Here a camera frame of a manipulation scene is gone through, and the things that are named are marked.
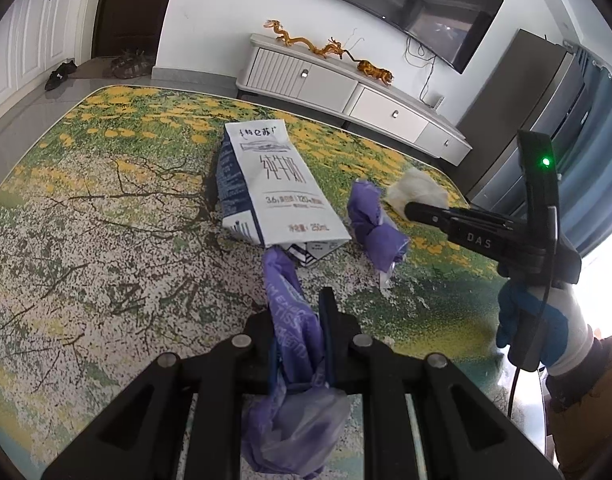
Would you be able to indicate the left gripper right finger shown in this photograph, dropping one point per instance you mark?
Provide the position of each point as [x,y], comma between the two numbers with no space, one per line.
[338,330]

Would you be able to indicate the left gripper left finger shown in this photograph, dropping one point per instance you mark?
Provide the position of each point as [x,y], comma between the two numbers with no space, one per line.
[263,356]

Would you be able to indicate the purple plastic bag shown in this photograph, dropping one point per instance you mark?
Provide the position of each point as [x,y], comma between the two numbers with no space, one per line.
[295,428]

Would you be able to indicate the purple plastic wrapper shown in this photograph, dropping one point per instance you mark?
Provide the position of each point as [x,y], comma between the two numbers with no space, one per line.
[380,239]

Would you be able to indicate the white tissue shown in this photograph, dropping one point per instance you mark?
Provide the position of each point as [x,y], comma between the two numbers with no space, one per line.
[415,187]

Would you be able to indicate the white blue milk carton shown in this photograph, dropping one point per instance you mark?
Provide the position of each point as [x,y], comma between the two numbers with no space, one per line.
[268,195]

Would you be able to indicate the brown jacket right forearm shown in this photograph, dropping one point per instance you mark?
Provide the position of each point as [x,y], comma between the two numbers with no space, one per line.
[580,408]

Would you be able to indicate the right hand blue white glove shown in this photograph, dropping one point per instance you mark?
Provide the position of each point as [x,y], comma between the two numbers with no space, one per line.
[568,339]

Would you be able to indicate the blue curtain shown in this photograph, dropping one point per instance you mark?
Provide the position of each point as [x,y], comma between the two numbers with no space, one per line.
[586,168]

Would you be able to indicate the grey refrigerator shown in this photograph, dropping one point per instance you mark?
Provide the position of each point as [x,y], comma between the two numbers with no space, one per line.
[537,86]

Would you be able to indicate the flower landscape floor rug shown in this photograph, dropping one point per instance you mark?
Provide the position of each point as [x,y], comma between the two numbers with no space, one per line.
[112,251]

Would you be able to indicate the orange tiger figurine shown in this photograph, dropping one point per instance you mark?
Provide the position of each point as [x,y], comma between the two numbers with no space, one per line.
[381,74]

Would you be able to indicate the white tv cabinet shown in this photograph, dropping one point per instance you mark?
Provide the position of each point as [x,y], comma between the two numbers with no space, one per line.
[330,86]

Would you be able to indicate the orange dragon figurine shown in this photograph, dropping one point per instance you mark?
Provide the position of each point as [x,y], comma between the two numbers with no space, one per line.
[333,47]

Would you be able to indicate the black shoes by door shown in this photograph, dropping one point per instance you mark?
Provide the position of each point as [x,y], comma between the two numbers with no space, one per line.
[60,75]

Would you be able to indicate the dark brown entrance door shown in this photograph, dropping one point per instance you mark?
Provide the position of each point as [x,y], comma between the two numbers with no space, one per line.
[128,26]

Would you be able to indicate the white wall cabinet unit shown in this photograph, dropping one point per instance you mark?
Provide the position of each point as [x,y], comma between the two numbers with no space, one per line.
[35,37]

